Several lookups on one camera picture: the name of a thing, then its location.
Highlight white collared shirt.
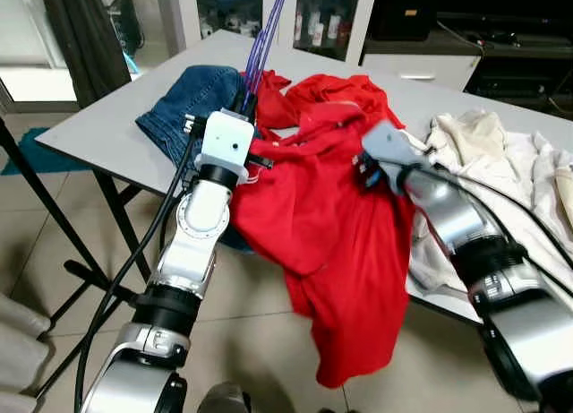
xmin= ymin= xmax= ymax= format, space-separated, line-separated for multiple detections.
xmin=407 ymin=234 xmax=462 ymax=296

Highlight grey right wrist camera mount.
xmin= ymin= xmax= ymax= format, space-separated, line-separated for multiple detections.
xmin=363 ymin=120 xmax=426 ymax=176

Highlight black TV stand white drawer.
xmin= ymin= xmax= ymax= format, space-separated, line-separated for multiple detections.
xmin=363 ymin=0 xmax=573 ymax=109

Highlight white glass door cabinet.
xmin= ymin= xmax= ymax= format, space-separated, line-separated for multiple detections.
xmin=175 ymin=0 xmax=381 ymax=66

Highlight beige fabric cushion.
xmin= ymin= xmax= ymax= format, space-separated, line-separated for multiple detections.
xmin=0 ymin=292 xmax=53 ymax=413

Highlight dark grey curtain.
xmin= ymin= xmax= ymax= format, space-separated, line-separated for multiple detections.
xmin=40 ymin=0 xmax=135 ymax=109

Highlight red polo shirt white trim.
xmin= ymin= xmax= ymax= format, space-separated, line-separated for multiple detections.
xmin=228 ymin=99 xmax=420 ymax=389

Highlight blue denim jeans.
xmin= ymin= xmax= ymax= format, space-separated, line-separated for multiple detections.
xmin=136 ymin=65 xmax=269 ymax=253

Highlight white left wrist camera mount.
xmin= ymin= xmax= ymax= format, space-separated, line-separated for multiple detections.
xmin=199 ymin=110 xmax=256 ymax=174

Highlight plain red garment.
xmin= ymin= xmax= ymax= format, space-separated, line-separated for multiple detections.
xmin=255 ymin=70 xmax=404 ymax=132

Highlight grey sliding glass door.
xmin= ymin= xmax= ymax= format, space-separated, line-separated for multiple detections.
xmin=0 ymin=0 xmax=90 ymax=105

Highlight white table black legs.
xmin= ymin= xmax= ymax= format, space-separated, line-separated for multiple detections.
xmin=0 ymin=30 xmax=573 ymax=400

